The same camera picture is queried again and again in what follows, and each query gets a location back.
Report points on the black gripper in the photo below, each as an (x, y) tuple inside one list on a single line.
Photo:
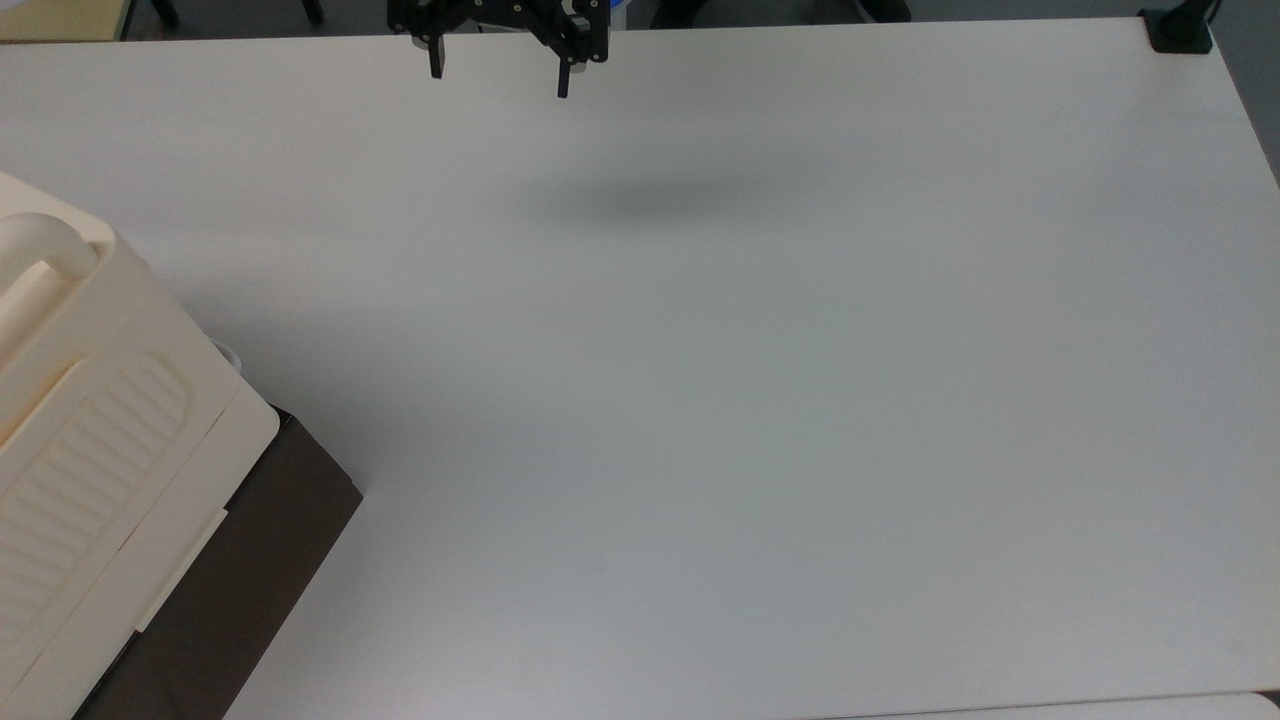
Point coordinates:
[(495, 10)]

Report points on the cream plastic cabinet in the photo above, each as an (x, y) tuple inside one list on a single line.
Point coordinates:
[(90, 420)]

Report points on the brown cabinet door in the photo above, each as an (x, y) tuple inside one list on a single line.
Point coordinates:
[(250, 560)]

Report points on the black chair leg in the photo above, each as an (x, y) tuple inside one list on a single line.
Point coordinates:
[(312, 10), (165, 12)]

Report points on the small white round knob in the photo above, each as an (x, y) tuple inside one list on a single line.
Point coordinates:
[(229, 354)]

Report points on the yellow side table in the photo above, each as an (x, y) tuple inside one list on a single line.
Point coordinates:
[(60, 18)]

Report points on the black table clamp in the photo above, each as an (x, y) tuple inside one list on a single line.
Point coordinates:
[(1180, 28)]

